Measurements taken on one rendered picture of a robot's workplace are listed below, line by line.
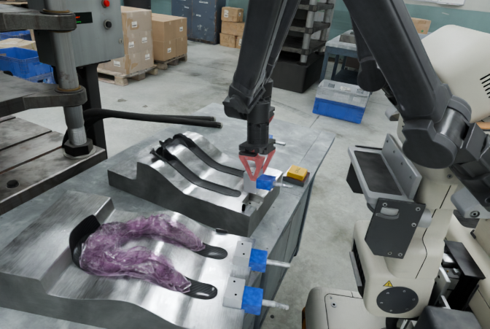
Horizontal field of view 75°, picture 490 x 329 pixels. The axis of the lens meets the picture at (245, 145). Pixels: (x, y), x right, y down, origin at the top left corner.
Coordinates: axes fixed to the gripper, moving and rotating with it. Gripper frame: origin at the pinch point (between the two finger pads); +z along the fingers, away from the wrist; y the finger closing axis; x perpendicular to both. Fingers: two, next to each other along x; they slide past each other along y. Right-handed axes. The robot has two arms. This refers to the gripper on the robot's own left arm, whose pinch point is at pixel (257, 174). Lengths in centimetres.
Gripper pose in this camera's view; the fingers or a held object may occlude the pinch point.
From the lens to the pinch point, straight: 87.1
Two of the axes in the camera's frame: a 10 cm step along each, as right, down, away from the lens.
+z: 0.0, 9.6, 2.7
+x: 9.0, 1.2, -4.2
